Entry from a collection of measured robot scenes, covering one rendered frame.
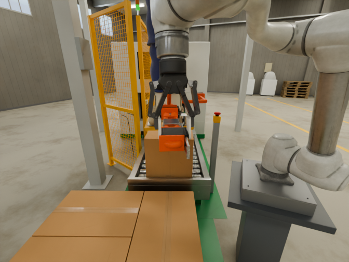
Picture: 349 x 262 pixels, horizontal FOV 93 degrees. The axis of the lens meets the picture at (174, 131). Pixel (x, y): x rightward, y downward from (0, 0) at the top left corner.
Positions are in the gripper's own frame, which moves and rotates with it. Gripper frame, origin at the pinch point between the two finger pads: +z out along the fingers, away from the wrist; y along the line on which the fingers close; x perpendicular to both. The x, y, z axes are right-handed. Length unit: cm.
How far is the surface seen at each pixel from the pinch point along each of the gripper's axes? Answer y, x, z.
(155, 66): 2, -53, -24
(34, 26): 469, -826, -266
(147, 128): 9.3, -45.8, 10.1
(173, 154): -9, -77, 41
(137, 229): 19, -37, 71
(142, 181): 17, -77, 64
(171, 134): 1.2, 2.5, 0.4
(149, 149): 10, -81, 37
